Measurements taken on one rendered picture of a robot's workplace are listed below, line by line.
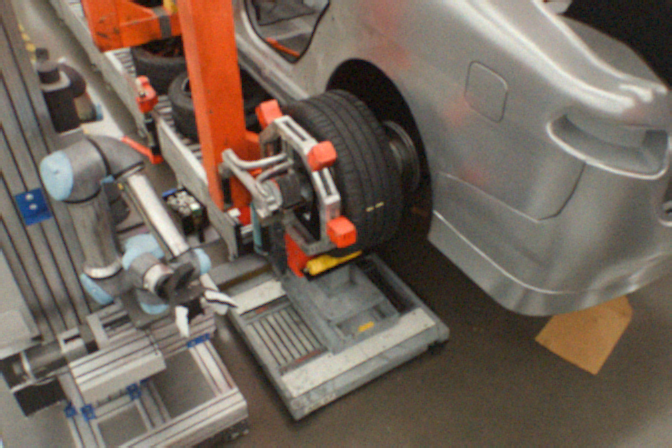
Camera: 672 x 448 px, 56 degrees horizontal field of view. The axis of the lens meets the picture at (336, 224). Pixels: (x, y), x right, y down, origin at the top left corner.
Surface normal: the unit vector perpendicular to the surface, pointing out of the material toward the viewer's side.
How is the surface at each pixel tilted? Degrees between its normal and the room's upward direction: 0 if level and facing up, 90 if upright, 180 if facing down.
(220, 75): 90
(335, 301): 0
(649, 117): 72
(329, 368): 0
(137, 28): 90
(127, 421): 0
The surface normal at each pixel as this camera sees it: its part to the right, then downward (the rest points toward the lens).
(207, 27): 0.53, 0.55
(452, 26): -0.84, 0.22
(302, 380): 0.00, -0.76
